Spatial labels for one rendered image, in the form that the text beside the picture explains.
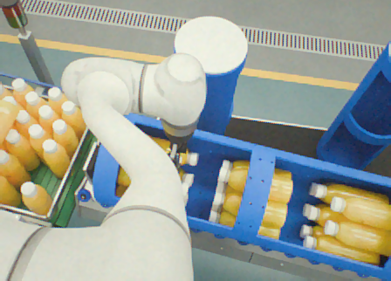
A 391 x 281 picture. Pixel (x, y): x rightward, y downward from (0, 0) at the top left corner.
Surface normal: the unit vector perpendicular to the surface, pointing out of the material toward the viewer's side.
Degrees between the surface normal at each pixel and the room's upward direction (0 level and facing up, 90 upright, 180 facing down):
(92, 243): 41
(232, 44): 0
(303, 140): 0
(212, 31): 0
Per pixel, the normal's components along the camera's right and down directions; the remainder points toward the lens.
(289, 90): 0.05, -0.47
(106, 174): -0.13, 0.22
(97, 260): 0.26, -0.85
